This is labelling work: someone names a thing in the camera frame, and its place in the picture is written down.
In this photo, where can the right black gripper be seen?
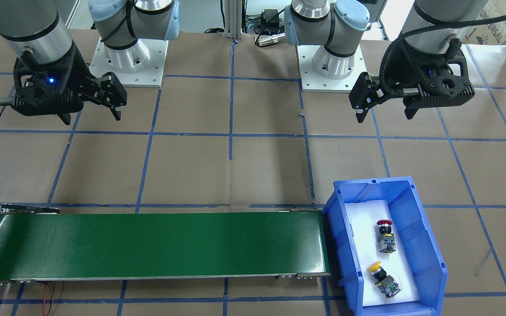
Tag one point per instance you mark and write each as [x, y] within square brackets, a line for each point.
[78, 74]

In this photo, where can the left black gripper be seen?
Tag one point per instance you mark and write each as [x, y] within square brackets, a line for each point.
[397, 69]

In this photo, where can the red push button switch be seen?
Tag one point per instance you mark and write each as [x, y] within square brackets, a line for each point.
[386, 240]

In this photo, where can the yellow push button switch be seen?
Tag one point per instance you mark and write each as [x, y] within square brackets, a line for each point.
[385, 282]

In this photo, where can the white foam pad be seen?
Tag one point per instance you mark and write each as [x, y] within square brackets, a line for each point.
[363, 217]

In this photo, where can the cardboard box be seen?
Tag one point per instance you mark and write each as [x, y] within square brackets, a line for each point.
[491, 34]

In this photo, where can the black power adapter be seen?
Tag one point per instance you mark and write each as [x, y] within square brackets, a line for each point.
[270, 18]

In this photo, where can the green conveyor belt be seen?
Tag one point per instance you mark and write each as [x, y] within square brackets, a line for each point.
[42, 246]

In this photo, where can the blue bin with foam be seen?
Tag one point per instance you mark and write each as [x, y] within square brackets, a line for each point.
[421, 249]

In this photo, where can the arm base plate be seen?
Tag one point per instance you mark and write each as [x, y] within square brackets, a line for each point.
[312, 81]
[99, 74]

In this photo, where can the aluminium frame post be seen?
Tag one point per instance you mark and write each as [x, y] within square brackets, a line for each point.
[233, 18]

